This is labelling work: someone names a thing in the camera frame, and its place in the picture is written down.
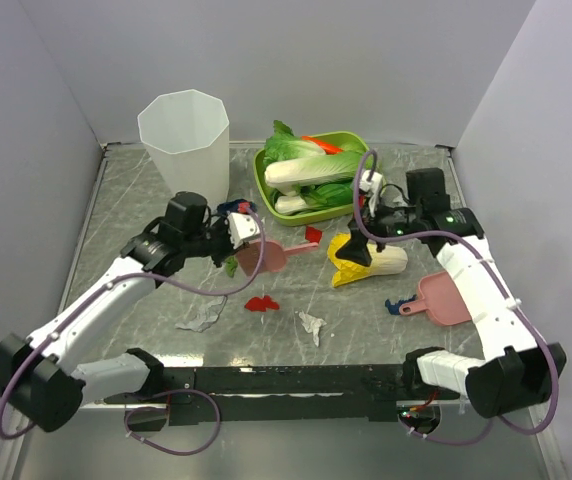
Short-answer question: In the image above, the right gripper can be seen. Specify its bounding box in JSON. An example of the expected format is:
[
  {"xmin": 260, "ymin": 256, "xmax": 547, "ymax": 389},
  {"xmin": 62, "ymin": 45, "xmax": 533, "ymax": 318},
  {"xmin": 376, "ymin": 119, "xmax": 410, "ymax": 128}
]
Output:
[{"xmin": 335, "ymin": 192, "xmax": 422, "ymax": 267}]

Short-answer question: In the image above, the pink hand brush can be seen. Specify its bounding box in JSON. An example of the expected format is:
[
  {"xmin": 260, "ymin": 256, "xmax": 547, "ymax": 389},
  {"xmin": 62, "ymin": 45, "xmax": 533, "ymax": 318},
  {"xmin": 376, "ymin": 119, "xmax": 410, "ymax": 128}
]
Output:
[{"xmin": 235, "ymin": 240, "xmax": 319, "ymax": 277}]

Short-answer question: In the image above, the pink dustpan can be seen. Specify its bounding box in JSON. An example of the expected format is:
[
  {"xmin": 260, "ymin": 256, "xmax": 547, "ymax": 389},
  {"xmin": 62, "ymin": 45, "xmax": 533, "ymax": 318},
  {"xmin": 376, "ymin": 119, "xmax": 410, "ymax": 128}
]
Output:
[{"xmin": 399, "ymin": 272, "xmax": 472, "ymax": 327}]

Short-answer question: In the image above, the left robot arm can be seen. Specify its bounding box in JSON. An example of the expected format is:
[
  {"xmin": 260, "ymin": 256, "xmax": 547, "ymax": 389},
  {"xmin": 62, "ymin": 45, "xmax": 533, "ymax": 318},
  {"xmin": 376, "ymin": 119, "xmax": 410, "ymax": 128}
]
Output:
[{"xmin": 0, "ymin": 192, "xmax": 264, "ymax": 432}]

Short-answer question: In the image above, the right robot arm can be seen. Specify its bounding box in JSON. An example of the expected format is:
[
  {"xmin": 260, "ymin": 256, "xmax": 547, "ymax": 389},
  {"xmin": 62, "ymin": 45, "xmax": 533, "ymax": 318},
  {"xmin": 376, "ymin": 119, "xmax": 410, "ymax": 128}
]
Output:
[{"xmin": 337, "ymin": 168, "xmax": 567, "ymax": 421}]

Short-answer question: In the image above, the green paper scrap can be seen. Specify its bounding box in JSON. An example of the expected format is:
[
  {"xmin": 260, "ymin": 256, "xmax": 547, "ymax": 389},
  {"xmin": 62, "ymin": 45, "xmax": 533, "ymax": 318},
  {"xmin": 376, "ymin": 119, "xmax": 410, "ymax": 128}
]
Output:
[{"xmin": 223, "ymin": 256, "xmax": 238, "ymax": 278}]

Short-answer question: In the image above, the yellow napa cabbage toy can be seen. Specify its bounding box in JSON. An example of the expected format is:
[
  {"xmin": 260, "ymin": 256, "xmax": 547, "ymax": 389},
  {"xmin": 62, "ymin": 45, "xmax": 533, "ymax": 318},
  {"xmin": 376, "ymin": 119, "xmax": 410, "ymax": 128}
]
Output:
[{"xmin": 327, "ymin": 233, "xmax": 408, "ymax": 288}]

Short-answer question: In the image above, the dark blue scrap near bin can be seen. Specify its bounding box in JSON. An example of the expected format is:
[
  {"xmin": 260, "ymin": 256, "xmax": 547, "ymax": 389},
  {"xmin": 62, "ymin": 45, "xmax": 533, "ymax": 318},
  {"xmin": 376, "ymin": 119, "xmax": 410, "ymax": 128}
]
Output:
[{"xmin": 216, "ymin": 198, "xmax": 257, "ymax": 216}]

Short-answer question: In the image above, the red paper scrap near tray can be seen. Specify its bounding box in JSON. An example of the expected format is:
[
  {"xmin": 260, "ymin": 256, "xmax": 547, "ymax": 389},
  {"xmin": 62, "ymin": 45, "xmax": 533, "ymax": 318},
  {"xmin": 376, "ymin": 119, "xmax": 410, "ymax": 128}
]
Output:
[{"xmin": 305, "ymin": 225, "xmax": 323, "ymax": 244}]

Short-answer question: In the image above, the small bok choy toy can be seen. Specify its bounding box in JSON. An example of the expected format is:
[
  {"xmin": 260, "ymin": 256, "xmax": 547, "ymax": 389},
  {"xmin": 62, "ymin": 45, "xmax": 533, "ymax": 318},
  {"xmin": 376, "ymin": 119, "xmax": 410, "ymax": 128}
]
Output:
[{"xmin": 274, "ymin": 182, "xmax": 353, "ymax": 216}]

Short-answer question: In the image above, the dark blue paper scrap right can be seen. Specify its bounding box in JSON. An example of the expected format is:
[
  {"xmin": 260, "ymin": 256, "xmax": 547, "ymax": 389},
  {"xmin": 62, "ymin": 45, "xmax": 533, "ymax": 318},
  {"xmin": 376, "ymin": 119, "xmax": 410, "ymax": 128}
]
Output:
[{"xmin": 384, "ymin": 295, "xmax": 417, "ymax": 316}]

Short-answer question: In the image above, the grey paper scrap left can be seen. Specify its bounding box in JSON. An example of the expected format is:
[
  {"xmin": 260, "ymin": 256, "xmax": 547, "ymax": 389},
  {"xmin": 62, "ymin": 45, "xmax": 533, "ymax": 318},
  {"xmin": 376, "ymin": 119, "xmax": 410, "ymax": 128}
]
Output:
[{"xmin": 175, "ymin": 296, "xmax": 228, "ymax": 333}]

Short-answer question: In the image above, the red paper scrap centre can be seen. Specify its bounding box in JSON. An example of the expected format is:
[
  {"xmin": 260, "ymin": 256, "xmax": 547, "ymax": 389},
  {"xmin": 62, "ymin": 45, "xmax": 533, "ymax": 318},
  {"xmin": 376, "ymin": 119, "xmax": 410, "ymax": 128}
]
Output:
[{"xmin": 244, "ymin": 295, "xmax": 280, "ymax": 312}]

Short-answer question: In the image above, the white crumpled paper scrap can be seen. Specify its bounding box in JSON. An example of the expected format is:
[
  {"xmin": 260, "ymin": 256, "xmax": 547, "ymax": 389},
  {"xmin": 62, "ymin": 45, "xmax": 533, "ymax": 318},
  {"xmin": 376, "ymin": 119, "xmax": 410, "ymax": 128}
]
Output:
[{"xmin": 298, "ymin": 311, "xmax": 327, "ymax": 347}]

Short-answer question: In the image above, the large green cabbage toy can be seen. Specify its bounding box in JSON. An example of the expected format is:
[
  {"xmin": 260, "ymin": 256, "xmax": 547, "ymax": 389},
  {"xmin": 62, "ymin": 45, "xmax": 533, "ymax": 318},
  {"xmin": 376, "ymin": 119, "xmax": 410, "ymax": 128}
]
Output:
[{"xmin": 264, "ymin": 151, "xmax": 363, "ymax": 188}]

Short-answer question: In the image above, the orange carrot toy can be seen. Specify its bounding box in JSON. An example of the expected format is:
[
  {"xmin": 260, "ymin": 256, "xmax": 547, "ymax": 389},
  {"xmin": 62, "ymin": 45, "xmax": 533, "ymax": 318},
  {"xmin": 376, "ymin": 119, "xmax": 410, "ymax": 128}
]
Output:
[{"xmin": 301, "ymin": 136, "xmax": 343, "ymax": 155}]

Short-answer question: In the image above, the green plastic tray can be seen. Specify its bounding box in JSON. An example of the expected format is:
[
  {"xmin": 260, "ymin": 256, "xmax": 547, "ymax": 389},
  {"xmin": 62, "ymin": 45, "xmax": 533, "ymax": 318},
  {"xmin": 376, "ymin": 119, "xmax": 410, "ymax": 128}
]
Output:
[{"xmin": 253, "ymin": 131, "xmax": 368, "ymax": 226}]

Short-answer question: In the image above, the translucent white plastic bin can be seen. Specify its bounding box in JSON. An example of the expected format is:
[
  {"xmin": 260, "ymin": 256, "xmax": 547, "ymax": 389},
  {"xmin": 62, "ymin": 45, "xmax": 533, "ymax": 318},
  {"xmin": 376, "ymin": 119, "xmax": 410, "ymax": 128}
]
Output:
[{"xmin": 137, "ymin": 89, "xmax": 230, "ymax": 208}]

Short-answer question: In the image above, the green leafy lettuce toy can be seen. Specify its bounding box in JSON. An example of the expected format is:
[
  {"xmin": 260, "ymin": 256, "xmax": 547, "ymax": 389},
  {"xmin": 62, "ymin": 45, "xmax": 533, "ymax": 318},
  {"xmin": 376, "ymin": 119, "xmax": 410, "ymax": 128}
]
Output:
[{"xmin": 263, "ymin": 120, "xmax": 325, "ymax": 167}]

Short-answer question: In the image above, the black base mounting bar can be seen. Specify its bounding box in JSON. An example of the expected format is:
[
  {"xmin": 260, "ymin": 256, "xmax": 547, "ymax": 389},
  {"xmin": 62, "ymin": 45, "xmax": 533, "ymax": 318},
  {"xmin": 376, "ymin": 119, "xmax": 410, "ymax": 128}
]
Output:
[{"xmin": 105, "ymin": 364, "xmax": 459, "ymax": 426}]

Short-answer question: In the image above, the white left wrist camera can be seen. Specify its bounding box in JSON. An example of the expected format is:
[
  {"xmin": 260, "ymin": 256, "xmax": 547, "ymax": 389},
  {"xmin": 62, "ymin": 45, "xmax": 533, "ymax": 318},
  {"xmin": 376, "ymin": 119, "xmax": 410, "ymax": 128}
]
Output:
[{"xmin": 227, "ymin": 212, "xmax": 260, "ymax": 249}]

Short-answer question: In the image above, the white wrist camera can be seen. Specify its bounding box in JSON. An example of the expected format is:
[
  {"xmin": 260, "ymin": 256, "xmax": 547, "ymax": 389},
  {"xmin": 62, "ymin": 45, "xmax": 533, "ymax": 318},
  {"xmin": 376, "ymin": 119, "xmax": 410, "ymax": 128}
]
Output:
[
  {"xmin": 359, "ymin": 170, "xmax": 384, "ymax": 217},
  {"xmin": 227, "ymin": 212, "xmax": 260, "ymax": 249}
]

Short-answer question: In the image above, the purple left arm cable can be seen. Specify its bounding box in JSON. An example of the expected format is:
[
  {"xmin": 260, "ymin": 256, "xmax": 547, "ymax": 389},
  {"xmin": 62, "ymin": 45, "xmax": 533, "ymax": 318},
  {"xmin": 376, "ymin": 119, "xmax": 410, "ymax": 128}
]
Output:
[{"xmin": 0, "ymin": 209, "xmax": 267, "ymax": 441}]

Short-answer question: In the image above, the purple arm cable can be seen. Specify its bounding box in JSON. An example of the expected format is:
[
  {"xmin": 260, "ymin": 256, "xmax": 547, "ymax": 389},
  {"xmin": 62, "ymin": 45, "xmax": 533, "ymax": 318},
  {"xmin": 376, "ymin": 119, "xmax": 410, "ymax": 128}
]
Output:
[
  {"xmin": 0, "ymin": 209, "xmax": 267, "ymax": 441},
  {"xmin": 353, "ymin": 148, "xmax": 562, "ymax": 431}
]

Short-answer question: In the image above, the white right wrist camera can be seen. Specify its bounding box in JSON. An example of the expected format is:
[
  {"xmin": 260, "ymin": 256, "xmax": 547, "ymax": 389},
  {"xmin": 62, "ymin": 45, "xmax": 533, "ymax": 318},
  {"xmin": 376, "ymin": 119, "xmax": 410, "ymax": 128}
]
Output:
[{"xmin": 359, "ymin": 170, "xmax": 384, "ymax": 217}]

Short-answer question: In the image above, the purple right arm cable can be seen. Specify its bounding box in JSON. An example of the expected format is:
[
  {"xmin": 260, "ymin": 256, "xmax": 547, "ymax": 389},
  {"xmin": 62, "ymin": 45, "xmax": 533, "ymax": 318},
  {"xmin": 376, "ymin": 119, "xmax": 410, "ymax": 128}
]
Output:
[{"xmin": 353, "ymin": 148, "xmax": 562, "ymax": 431}]

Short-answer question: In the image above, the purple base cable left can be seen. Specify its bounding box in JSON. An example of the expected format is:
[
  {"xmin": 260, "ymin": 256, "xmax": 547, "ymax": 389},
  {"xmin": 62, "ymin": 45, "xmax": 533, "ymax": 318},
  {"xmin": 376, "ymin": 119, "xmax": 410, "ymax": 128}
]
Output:
[{"xmin": 123, "ymin": 388, "xmax": 222, "ymax": 457}]

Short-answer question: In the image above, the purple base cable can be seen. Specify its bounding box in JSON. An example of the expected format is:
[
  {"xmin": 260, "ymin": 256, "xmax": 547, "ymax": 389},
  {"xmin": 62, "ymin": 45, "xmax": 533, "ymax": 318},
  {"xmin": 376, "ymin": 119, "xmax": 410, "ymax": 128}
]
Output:
[
  {"xmin": 123, "ymin": 388, "xmax": 222, "ymax": 457},
  {"xmin": 398, "ymin": 394, "xmax": 495, "ymax": 447}
]

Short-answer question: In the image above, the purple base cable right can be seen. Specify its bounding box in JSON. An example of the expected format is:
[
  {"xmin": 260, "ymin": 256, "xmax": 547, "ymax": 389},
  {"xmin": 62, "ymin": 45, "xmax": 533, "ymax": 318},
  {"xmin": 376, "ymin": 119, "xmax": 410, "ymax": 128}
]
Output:
[{"xmin": 398, "ymin": 394, "xmax": 495, "ymax": 447}]

